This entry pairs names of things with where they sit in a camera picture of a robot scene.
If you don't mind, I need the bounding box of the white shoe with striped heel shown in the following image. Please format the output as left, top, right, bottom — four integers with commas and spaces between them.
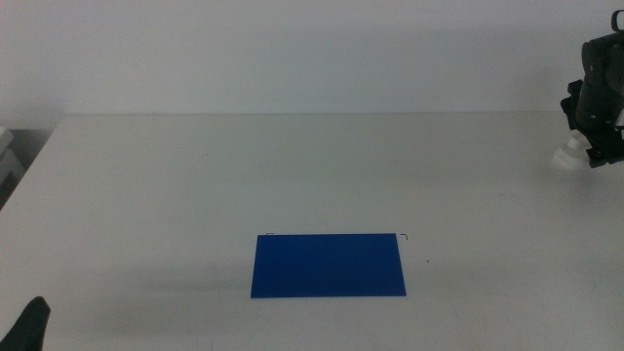
552, 131, 594, 171

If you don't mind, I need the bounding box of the blue rectangular mat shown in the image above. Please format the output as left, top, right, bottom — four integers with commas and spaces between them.
250, 232, 408, 298

